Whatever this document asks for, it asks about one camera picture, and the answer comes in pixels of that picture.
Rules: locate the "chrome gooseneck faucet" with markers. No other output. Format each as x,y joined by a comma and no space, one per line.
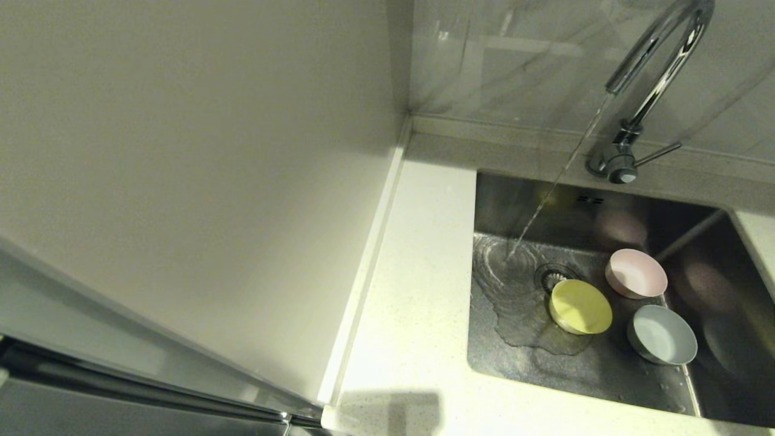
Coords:
619,162

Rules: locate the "white countertop edge strip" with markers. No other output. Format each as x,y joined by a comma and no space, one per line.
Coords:
363,272

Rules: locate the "white tall side panel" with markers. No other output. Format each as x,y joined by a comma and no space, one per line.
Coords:
181,151

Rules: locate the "round metal drain strainer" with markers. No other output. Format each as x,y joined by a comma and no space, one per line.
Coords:
548,277

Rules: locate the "yellow round bowl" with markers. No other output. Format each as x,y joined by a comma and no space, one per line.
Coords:
581,307

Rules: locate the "pink round bowl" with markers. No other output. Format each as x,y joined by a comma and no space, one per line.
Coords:
636,274

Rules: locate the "steel refrigerator door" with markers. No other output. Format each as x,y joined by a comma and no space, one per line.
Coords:
60,303

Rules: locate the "stainless steel sink basin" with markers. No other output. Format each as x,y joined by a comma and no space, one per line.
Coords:
521,363

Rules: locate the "grey round bowl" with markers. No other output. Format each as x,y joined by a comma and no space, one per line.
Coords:
663,336

